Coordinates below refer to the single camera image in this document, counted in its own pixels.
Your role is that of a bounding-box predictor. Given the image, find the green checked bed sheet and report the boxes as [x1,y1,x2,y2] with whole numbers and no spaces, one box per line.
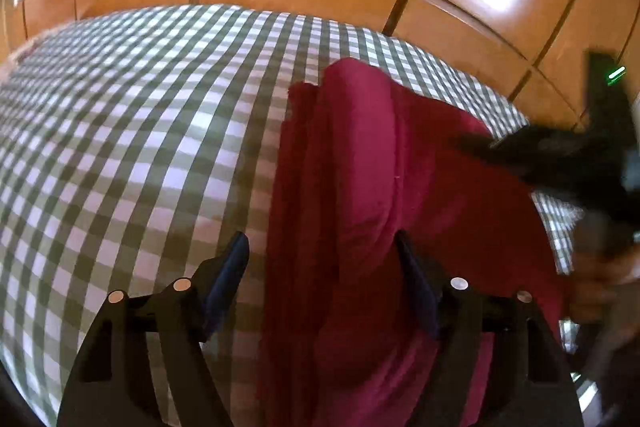
[0,4,588,427]

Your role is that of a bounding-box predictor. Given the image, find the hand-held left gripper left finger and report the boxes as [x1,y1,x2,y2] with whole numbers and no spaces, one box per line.
[56,232,250,427]

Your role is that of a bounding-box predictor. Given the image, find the red garment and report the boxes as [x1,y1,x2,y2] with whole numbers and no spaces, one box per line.
[257,57,573,427]

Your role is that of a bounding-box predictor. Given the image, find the person's right hand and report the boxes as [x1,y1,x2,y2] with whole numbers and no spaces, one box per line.
[567,252,640,325]

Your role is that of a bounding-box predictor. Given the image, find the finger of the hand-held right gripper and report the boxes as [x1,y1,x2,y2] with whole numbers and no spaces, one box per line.
[450,122,593,208]

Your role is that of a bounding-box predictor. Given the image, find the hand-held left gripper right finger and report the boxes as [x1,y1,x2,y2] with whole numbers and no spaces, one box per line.
[395,231,585,427]

